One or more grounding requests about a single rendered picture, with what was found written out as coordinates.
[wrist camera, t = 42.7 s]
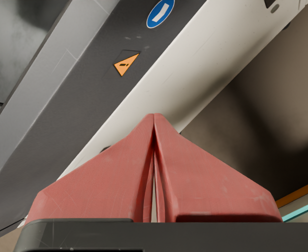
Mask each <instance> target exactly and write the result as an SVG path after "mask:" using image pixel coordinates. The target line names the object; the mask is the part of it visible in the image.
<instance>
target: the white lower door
mask: <svg viewBox="0 0 308 252"><path fill-rule="evenodd" d="M298 7H299V0H207V1H206V2H205V3H204V4H203V6H202V7H201V8H200V9H199V10H198V12H197V13H196V14H195V15H194V16H193V18H192V19H191V20H190V21H189V22H188V24H187V25H186V26H185V27H184V28H183V30H182V31H181V32H180V33H179V34H178V36H177V37H176V38H175V39H174V40H173V42H172V43H171V44H170V45H169V46H168V48H167V49H166V50H165V51H164V52H163V53H162V55H161V56H160V57H159V58H158V59H157V61H156V62H155V63H154V64H153V65H152V67H151V68H150V69H149V70H148V71H147V73H146V74H145V75H144V76H143V77H142V79H141V80H140V81H139V82H138V83H137V85H136V86H135V87H134V88H133V89H132V91H131V92H130V93H129V94H128V95H127V97H126V98H125V99H124V100H123V101H122V103H121V104H120V105H119V106H118V107H117V109H116V110H115V111H114V112H113V113H112V115H111V116H110V117H109V118H108V119H107V121H106V122H105V123H104V124H103V125H102V126H101V128H100V129H99V130H98V131H97V132H96V134H95V135H94V136H93V137H92V138H91V140H90V141H89V142H88V143H87V144H86V146H85V147H84V148H83V149H82V150H81V152H80V153H79V154H78V155H77V156H76V158H75V159H74V160H73V161H72V162H71V164H70V165H69V166H68V167H67V168H66V170H65V171H64V172H63V173H62V174H61V176H60V177H59V178H58V179H57V180H59V179H60V178H62V177H63V176H65V175H67V174H68V173H70V172H71V171H73V170H74V169H76V168H78V167H79V166H81V165H82V164H84V163H85V162H87V161H89V160H90V159H92V158H93V157H95V156H96V155H98V154H100V153H101V152H103V151H104V150H106V149H107V148H109V147H111V146H112V145H114V144H115V143H117V142H118V141H120V140H122V139H123V138H125V137H126V136H127V135H128V134H129V133H130V132H131V131H132V130H133V129H134V128H135V127H136V125H137V124H138V123H139V122H140V121H141V120H142V119H143V118H144V116H145V115H146V114H154V113H160V114H162V115H163V116H164V117H165V118H166V119H167V121H168V122H169V123H170V124H171V125H172V126H173V127H174V128H175V130H176V131H177V132H179V131H180V130H181V129H182V128H183V127H184V126H185V125H186V124H187V123H188V122H189V121H190V120H191V119H192V118H193V117H194V116H195V115H196V114H197V113H198V112H199V111H200V110H201V109H202V108H203V107H204V106H205V105H206V104H207V103H208V102H209V101H210V100H211V99H212V98H213V97H214V96H215V95H216V94H217V93H218V92H219V91H220V90H221V89H222V88H223V87H224V86H225V85H226V84H227V83H228V82H229V81H230V80H231V79H232V78H233V77H234V76H235V75H236V74H237V73H238V72H239V71H240V70H241V69H242V68H243V67H244V66H245V65H246V64H247V63H248V62H249V61H250V60H251V59H252V58H253V57H254V56H255V55H256V53H257V52H258V51H259V50H260V49H261V48H262V47H263V46H264V45H265V44H266V43H267V42H268V41H269V40H270V39H271V38H272V37H273V36H274V35H275V34H276V33H277V32H278V31H279V30H280V29H281V28H282V27H283V26H284V25H285V24H286V23H287V22H288V21H289V20H290V19H291V18H292V17H293V16H294V15H295V14H296V13H297V12H298ZM57 180H56V181H57Z"/></svg>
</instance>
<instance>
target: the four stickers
mask: <svg viewBox="0 0 308 252"><path fill-rule="evenodd" d="M179 2H180V0H159V1H158V2H157V3H156V5H155V6H154V7H153V9H152V10H151V11H150V13H149V14H148V15H147V17H146V18H145V19H144V21H143V22H142V23H141V25H140V26H142V27H145V28H148V29H151V30H154V31H157V30H158V29H159V27H160V26H161V25H162V23H163V22H164V21H165V20H166V18H167V17H168V16H169V15H170V13H171V12H172V11H173V9H174V8H175V7H176V6H177V4H178V3H179ZM140 53H141V52H139V51H129V50H123V51H122V52H121V54H120V55H119V56H118V58H117V59H116V61H115V62H114V63H113V65H112V66H111V67H110V69H109V70H108V71H107V73H106V74H105V76H104V77H103V79H107V78H122V77H123V75H124V74H125V73H126V72H127V70H128V69H129V68H130V66H131V65H132V64H133V62H134V61H135V60H136V59H137V57H138V56H139V55H140Z"/></svg>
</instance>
